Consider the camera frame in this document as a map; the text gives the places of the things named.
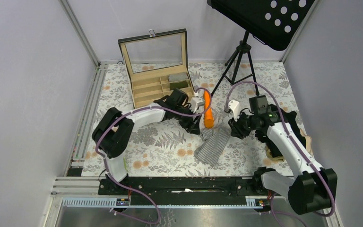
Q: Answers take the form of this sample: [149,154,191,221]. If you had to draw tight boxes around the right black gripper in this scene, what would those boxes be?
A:
[227,110,258,140]

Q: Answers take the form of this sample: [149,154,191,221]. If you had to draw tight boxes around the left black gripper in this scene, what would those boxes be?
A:
[173,104,201,135]

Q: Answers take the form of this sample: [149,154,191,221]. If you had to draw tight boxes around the grey striped underwear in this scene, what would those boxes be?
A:
[193,127,231,166]

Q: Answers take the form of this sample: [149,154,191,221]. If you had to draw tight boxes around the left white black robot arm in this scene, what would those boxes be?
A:
[92,88,205,194]

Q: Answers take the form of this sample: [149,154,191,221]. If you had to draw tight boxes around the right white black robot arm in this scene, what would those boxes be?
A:
[226,96,337,215]

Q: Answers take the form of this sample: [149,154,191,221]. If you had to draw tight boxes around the orange cylinder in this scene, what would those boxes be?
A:
[204,91,214,128]

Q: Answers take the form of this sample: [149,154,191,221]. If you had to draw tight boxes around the floral tablecloth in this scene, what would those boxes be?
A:
[81,62,305,177]

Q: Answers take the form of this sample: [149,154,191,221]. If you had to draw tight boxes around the dark green rolled cloth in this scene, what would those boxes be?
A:
[169,80,189,90]

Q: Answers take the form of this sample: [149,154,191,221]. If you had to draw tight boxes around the grey rolled cloth in box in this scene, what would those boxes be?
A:
[168,72,189,83]

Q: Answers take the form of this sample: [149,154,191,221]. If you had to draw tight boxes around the black clothing pile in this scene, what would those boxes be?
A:
[254,106,307,159]

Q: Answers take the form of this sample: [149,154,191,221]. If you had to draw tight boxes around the wooden compartment box glass lid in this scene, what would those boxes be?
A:
[118,28,194,108]

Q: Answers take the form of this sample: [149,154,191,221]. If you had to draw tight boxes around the beige garment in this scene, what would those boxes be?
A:
[265,135,313,162]

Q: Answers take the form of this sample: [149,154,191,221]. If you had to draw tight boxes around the black music stand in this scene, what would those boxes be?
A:
[207,0,315,94]

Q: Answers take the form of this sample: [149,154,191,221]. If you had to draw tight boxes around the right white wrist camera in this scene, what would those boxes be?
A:
[228,100,242,122]

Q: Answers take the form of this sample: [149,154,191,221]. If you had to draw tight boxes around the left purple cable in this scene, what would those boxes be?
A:
[94,87,213,224]

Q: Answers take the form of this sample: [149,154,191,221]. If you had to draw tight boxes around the purple cable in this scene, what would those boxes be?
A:
[94,87,213,224]
[224,80,337,227]

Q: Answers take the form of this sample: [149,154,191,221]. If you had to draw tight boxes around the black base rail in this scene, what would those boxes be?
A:
[98,176,270,207]

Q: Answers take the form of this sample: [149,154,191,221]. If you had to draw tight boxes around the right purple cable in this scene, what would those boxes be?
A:
[224,80,337,227]

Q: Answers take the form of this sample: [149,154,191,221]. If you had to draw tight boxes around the aluminium frame rails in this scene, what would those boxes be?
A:
[50,0,334,208]

